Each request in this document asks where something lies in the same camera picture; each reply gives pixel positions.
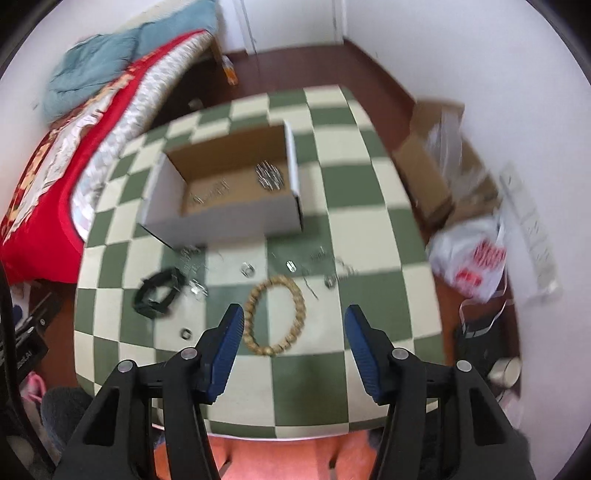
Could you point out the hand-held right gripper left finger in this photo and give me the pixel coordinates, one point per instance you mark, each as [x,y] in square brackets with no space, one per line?
[227,344]

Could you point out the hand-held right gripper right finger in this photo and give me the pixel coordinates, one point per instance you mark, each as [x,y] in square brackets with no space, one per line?
[364,344]

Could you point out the silver jewelry cluster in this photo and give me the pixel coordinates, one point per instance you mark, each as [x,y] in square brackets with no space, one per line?
[193,272]

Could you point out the green checkered tablecloth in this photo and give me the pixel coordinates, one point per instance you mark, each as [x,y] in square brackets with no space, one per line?
[258,258]

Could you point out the white red plastic bag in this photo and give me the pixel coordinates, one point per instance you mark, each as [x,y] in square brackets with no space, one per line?
[471,258]

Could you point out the roll of tape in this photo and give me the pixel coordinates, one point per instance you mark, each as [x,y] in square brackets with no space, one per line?
[505,371]

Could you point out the silver hair clips bundle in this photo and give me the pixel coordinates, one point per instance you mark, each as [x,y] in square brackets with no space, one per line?
[268,175]

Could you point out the brown cardboard box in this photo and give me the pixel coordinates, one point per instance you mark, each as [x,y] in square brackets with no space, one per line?
[438,161]

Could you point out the white power strip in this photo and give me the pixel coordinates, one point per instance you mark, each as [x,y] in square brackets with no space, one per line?
[531,226]

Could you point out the red printed blanket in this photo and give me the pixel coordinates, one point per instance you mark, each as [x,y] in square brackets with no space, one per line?
[69,152]

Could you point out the orange bottle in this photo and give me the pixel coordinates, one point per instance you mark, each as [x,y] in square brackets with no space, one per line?
[229,71]

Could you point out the teal blanket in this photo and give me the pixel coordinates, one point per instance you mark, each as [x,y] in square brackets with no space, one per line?
[115,50]

